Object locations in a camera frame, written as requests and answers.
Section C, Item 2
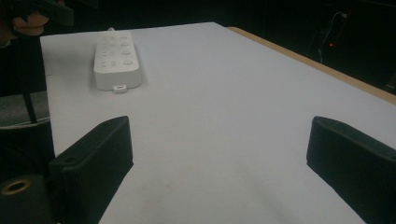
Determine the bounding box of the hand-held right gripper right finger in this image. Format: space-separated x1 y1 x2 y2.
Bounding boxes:
305 116 396 224

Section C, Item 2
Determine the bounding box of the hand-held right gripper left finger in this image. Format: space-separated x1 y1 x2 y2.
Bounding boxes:
49 115 134 224

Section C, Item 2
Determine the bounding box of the black metal stand pole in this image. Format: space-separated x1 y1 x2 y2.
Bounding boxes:
17 36 39 124

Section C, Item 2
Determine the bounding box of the white power strip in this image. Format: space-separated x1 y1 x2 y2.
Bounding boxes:
92 30 144 94

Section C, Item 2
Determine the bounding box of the dark device with red light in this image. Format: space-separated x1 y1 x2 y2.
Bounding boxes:
323 38 342 54

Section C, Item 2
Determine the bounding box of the grey background cable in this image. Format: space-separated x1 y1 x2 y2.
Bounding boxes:
317 10 349 63

